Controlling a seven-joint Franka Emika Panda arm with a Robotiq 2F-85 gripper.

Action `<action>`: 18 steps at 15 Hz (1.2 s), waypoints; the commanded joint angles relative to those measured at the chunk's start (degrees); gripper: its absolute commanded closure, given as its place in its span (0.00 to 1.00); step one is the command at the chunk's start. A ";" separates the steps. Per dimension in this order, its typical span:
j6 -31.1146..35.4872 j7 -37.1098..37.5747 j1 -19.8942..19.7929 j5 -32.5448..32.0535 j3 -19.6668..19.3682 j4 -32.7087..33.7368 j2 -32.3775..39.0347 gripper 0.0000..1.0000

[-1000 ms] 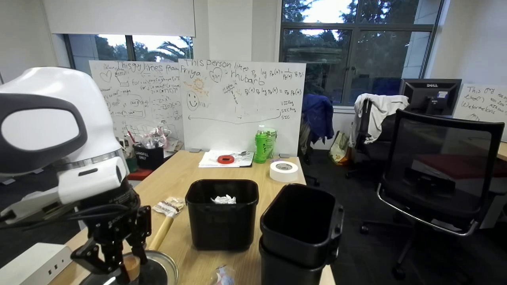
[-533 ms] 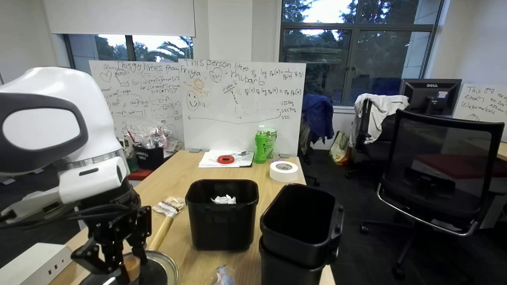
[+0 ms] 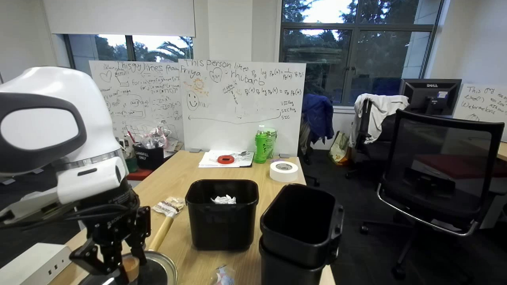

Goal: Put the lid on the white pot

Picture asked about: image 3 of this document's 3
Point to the small black computer monitor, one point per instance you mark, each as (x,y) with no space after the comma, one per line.
(430,95)

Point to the white window blind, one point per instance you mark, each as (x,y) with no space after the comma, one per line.
(121,18)

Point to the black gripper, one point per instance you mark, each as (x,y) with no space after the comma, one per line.
(111,222)

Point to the clear plastic bag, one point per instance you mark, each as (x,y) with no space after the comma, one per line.
(224,276)

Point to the black mesh office chair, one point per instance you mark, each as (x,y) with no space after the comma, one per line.
(444,159)

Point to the white power box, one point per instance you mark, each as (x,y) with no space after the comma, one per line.
(32,263)

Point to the blue jacket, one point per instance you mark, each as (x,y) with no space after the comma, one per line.
(317,116)

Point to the empty black plastic bin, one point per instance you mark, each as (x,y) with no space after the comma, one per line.
(286,271)
(301,232)

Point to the black bin holding white paper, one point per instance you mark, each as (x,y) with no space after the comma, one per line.
(222,227)

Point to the white plate with red item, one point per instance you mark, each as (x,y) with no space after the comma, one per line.
(208,160)

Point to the large whiteboard with smiley drawing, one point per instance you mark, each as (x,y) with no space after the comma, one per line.
(238,121)

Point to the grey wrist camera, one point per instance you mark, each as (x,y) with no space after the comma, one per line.
(26,206)

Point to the whiteboard behind small monitor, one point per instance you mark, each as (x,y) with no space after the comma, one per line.
(484,103)

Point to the red tape roll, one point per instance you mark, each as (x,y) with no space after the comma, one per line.
(225,159)

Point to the yellowish bag on floor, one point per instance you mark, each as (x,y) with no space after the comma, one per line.
(339,149)

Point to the crumpled clear plastic bags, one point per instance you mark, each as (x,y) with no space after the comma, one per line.
(153,137)

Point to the whiteboard with dense writing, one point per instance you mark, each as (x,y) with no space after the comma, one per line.
(143,100)

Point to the white cloth on chair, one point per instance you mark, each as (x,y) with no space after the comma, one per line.
(376,113)

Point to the black chair holding cloth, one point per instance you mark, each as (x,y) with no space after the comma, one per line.
(389,135)

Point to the crumpled white paper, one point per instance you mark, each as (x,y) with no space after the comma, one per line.
(224,200)

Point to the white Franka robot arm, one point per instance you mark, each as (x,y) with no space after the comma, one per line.
(53,84)

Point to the white cabinet with red top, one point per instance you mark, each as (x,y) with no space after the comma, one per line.
(140,175)

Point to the white tape roll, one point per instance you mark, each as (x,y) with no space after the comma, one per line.
(284,171)

